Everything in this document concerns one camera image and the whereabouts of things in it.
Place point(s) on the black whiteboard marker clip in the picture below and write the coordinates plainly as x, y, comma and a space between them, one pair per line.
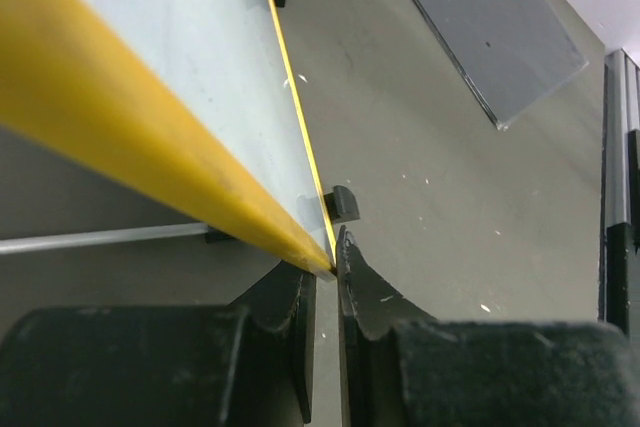
341, 205

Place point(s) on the black foil sheet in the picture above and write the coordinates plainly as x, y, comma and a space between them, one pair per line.
510, 53

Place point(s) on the yellow framed whiteboard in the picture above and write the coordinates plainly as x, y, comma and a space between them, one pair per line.
191, 103

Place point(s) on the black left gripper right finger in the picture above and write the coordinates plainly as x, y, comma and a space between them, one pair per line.
400, 366

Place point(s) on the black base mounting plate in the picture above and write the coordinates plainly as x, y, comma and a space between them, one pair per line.
619, 224

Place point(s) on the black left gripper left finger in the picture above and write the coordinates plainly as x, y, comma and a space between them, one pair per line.
249, 363

